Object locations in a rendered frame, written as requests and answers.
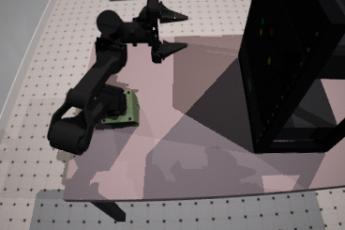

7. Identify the black server rack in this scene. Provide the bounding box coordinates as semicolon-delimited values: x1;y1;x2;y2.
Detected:
238;0;345;154

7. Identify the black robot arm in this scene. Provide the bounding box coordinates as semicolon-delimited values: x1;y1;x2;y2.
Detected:
47;10;128;156

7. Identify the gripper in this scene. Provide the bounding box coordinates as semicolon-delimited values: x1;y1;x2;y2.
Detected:
127;0;188;64

